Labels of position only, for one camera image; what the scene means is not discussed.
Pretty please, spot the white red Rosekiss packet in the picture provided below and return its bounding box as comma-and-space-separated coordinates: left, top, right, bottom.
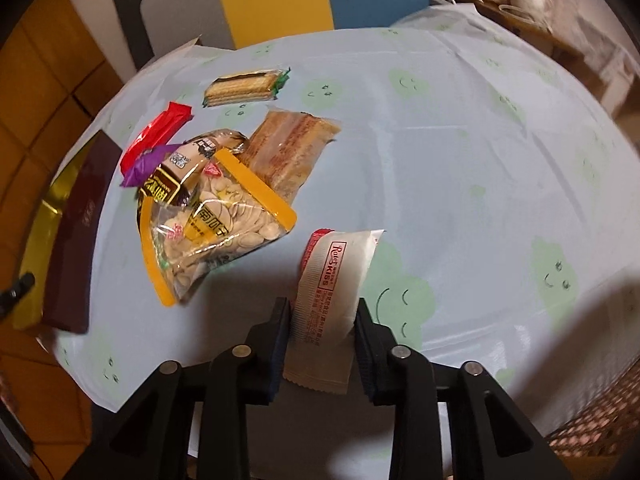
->
283, 229, 383, 394

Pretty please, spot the orange zip seed bag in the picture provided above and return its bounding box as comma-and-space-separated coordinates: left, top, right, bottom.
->
139, 148, 297, 307

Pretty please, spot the brown chocolate bread packet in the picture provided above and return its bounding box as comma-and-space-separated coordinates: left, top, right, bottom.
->
140, 129, 248, 207

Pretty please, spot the purple snack packet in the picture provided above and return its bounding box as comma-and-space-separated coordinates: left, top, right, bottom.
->
120, 144, 180, 188

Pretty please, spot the brown dried meat packet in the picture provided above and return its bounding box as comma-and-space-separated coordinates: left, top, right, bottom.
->
240, 108, 341, 205

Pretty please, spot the large red snack packet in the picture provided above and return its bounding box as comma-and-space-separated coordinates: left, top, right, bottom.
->
119, 102, 192, 176

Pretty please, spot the green cracker packet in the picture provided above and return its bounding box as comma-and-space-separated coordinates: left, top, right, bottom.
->
202, 68, 291, 107

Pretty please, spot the golden tin box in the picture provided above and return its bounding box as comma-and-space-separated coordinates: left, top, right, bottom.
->
10, 131, 122, 334

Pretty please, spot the pale blue smiley tablecloth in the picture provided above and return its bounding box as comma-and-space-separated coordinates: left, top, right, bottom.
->
52, 6, 639, 434

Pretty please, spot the wicker chair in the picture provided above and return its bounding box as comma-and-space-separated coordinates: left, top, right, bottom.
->
547, 363, 639, 479

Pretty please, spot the grey yellow blue chair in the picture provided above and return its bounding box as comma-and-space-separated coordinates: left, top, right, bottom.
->
113, 0, 430, 68

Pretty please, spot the wooden side table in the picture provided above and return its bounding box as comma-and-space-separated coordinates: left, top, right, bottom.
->
444, 0, 639, 120

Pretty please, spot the round tray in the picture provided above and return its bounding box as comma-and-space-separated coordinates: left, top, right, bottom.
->
498, 3, 544, 27

